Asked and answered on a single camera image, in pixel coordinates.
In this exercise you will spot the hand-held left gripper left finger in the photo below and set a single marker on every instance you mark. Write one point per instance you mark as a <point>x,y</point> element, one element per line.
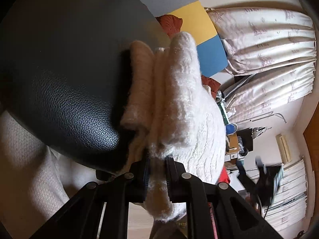
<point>138,179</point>

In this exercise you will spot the rust red quilted jacket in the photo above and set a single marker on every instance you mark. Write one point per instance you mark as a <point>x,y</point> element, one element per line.
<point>169,23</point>

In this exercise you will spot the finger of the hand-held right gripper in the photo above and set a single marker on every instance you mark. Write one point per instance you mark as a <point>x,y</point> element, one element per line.
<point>246,178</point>

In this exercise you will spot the cardboard box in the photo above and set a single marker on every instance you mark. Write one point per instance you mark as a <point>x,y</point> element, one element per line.
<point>233,142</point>

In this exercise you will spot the black leather seat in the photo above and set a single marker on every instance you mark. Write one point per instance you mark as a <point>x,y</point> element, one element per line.
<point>62,67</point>

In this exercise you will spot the black box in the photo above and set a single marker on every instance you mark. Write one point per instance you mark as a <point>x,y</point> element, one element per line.
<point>245,138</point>

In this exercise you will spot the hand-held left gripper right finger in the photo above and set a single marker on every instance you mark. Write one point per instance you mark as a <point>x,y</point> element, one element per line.
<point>174,179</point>

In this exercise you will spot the red cloth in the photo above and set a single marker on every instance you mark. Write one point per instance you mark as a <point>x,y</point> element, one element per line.
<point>225,176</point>

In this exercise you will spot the green box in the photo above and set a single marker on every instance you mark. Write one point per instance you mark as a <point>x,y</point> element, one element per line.
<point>223,112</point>

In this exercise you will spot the cream knitted sweater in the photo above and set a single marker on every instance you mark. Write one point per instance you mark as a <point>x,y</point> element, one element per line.
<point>179,92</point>

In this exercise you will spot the cream wall air conditioner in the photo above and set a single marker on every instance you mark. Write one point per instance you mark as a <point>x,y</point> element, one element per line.
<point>284,149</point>

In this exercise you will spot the pale patterned curtain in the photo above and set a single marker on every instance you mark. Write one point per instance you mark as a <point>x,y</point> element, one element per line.
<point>261,42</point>
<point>291,204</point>

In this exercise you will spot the blue tub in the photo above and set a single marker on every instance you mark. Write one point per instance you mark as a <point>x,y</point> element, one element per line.
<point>230,129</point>

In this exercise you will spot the white textured cloth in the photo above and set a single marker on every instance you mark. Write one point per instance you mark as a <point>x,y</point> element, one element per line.
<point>25,166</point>

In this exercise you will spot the grey yellow blue panel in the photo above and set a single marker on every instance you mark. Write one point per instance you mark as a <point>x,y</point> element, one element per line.
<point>194,22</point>

